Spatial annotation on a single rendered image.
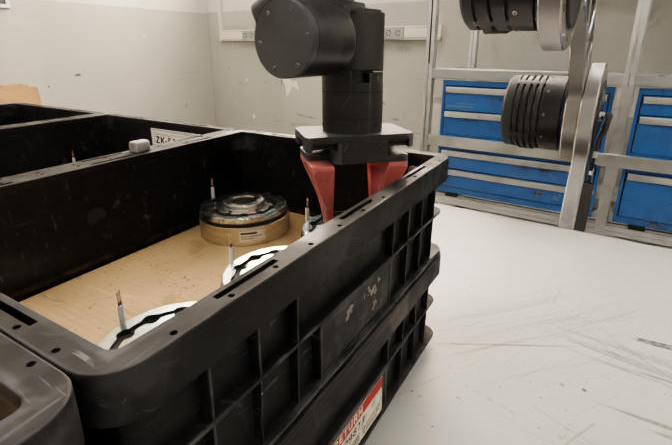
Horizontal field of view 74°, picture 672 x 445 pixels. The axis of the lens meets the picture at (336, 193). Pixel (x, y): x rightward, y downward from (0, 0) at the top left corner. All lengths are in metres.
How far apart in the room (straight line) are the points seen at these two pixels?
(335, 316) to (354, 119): 0.18
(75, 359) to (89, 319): 0.22
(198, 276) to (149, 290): 0.04
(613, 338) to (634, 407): 0.12
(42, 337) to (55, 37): 3.58
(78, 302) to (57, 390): 0.27
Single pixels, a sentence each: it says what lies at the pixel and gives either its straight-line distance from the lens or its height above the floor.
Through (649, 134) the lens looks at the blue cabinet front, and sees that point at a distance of 2.18.
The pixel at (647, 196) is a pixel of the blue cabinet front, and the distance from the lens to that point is 2.23.
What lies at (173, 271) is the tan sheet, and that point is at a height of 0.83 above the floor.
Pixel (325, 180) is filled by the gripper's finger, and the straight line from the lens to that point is 0.41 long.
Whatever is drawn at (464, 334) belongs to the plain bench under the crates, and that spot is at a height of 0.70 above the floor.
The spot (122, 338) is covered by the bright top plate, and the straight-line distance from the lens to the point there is 0.34.
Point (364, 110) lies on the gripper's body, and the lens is 0.41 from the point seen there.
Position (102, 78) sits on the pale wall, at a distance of 3.91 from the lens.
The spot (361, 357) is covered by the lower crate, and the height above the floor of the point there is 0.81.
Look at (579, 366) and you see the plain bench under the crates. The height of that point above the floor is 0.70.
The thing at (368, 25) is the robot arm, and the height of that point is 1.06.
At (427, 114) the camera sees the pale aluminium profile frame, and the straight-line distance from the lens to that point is 2.32.
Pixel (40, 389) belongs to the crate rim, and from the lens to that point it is 0.19.
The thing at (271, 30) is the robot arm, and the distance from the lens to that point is 0.36.
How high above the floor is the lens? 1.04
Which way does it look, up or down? 18 degrees down
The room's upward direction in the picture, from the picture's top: straight up
